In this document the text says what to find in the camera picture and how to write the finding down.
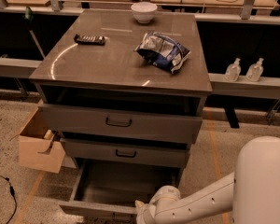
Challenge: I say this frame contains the grey top drawer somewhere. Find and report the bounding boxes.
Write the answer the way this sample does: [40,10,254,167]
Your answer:
[39,104,202,144]

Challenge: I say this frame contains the grey drawer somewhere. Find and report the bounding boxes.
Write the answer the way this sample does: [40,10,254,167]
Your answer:
[39,104,202,144]
[62,139,189,168]
[60,160,179,224]

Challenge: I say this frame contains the white ceramic bowl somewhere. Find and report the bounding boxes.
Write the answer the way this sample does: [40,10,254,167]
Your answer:
[131,2,158,23]

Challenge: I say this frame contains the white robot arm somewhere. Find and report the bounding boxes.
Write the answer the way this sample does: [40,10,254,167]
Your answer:
[135,136,280,224]

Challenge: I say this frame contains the grey bottom drawer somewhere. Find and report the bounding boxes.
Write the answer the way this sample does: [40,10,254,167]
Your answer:
[60,160,179,224]

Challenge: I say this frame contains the left clear pump bottle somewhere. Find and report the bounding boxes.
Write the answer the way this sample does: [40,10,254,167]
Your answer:
[225,58,241,81]

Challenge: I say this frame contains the grey drawer cabinet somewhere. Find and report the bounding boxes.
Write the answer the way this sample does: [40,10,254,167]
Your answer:
[29,8,213,173]

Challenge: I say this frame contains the black white snack bag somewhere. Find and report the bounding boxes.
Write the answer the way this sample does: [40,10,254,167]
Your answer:
[134,32,190,74]

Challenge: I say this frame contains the black remote control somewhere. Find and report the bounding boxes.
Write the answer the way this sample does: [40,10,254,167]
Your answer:
[74,35,105,46]

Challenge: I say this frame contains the grey middle drawer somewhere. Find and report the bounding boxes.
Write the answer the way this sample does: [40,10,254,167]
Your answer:
[62,139,189,168]

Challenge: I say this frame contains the cardboard box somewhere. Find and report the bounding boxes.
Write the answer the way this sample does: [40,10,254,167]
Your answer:
[14,101,65,174]

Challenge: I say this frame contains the grey metal rail shelf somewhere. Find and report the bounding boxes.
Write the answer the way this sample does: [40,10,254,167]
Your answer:
[0,58,280,100]

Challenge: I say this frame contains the right clear pump bottle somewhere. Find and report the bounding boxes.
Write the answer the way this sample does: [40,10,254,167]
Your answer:
[245,58,263,82]

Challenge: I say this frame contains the clear pump bottle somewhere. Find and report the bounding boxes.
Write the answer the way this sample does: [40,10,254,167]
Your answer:
[245,58,263,82]
[225,58,241,81]

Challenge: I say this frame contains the black floor cable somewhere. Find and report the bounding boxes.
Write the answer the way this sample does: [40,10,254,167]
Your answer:
[0,174,18,224]

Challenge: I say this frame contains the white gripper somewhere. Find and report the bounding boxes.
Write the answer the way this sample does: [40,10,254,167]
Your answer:
[134,200,156,224]

